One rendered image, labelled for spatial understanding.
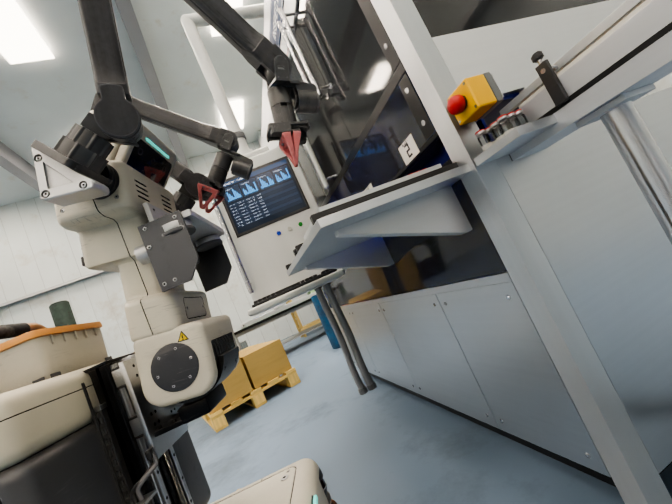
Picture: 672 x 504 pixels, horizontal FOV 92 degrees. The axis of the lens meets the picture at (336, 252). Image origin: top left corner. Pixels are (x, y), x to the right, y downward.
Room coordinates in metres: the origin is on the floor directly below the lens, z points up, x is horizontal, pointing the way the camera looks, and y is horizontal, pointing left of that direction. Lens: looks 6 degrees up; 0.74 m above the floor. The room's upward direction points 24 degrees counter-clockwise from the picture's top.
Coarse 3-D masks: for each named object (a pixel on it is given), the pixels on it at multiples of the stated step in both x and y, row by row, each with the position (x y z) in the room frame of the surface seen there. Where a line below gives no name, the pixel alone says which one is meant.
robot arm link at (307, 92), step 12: (276, 60) 0.71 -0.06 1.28; (276, 72) 0.72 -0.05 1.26; (288, 72) 0.73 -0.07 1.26; (276, 84) 0.75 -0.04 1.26; (288, 84) 0.76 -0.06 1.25; (300, 84) 0.77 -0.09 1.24; (312, 84) 0.79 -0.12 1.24; (300, 96) 0.77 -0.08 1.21; (312, 96) 0.78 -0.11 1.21; (300, 108) 0.78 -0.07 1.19; (312, 108) 0.80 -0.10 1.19
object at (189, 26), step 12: (192, 24) 1.68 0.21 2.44; (192, 36) 1.68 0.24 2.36; (192, 48) 1.70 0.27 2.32; (204, 48) 1.69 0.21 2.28; (204, 60) 1.68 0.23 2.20; (204, 72) 1.68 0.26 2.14; (216, 84) 1.68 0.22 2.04; (216, 96) 1.68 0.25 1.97; (228, 108) 1.68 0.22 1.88; (228, 120) 1.68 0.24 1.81; (240, 132) 1.68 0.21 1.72; (240, 144) 1.68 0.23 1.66
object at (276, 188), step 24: (264, 168) 1.62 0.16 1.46; (288, 168) 1.64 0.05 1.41; (240, 192) 1.61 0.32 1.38; (264, 192) 1.62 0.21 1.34; (288, 192) 1.63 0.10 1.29; (312, 192) 1.66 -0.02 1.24; (240, 216) 1.60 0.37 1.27; (264, 216) 1.61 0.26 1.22; (288, 216) 1.63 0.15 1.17; (240, 240) 1.60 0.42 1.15; (264, 240) 1.61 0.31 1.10; (288, 240) 1.63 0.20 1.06; (264, 264) 1.61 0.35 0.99; (264, 288) 1.60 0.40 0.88
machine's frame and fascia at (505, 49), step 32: (288, 0) 1.19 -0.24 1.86; (608, 0) 0.97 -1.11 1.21; (480, 32) 0.81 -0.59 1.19; (512, 32) 0.84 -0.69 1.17; (544, 32) 0.88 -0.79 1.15; (576, 32) 0.91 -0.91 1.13; (448, 64) 0.77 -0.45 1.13; (480, 64) 0.80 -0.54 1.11; (512, 64) 0.83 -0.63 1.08; (384, 96) 0.92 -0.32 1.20; (352, 160) 1.27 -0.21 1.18; (416, 160) 0.94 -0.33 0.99
